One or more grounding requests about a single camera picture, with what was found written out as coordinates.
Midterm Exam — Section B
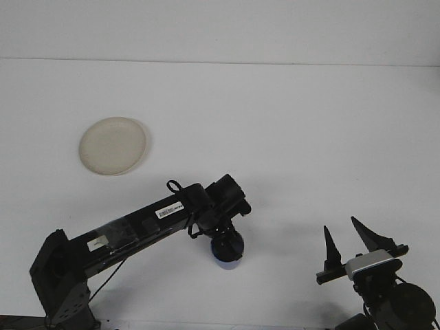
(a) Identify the pale blue cup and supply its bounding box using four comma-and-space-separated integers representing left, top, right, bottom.
210, 230, 245, 272

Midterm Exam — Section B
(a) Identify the pale round plate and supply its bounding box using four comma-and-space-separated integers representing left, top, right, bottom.
78, 116, 151, 177

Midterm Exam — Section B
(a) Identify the dark brown platform edge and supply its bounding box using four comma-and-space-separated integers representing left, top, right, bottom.
0, 313, 45, 330

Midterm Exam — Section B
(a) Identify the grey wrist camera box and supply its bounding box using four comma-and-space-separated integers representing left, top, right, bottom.
344, 249, 403, 280

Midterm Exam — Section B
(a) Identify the thin black cable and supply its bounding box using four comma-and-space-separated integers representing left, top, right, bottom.
87, 257, 127, 307

